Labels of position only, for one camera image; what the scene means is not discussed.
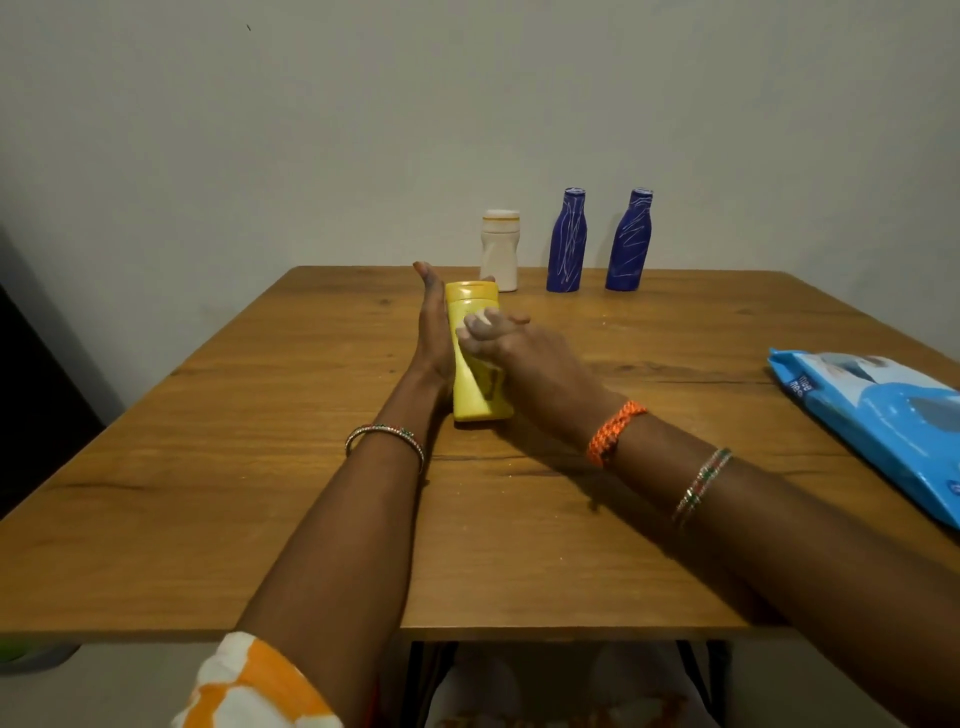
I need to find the person's left hand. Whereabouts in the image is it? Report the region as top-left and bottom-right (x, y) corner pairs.
(408, 260), (496, 395)

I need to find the person's right hand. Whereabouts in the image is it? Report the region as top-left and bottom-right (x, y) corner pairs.
(455, 307), (628, 451)

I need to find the yellow bottle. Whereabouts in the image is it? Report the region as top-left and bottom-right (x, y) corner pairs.
(444, 280), (516, 424)

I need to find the white bottle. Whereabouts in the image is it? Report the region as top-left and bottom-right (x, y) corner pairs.
(479, 209), (522, 294)

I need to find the blue scribbled bottle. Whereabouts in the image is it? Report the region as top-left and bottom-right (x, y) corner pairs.
(545, 187), (589, 294)
(605, 187), (655, 293)

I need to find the blue wet wipes pack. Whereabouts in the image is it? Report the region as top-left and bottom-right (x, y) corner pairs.
(767, 347), (960, 532)

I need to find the person's left forearm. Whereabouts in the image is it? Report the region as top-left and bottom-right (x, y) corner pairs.
(236, 374), (451, 728)

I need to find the person's right forearm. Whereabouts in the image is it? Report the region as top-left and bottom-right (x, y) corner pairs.
(599, 412), (960, 728)

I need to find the orange thread wristband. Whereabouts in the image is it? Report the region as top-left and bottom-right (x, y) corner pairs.
(585, 399), (649, 470)

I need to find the thin beaded bangle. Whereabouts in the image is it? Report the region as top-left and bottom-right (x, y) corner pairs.
(344, 423), (427, 474)
(671, 446), (734, 530)

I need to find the wooden table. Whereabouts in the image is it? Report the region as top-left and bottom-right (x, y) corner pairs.
(0, 266), (960, 645)

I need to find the black metal table leg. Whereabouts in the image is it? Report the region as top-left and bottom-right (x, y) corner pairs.
(674, 639), (733, 728)
(401, 641), (459, 728)

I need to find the grey bin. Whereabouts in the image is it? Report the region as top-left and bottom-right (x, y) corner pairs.
(0, 641), (80, 674)

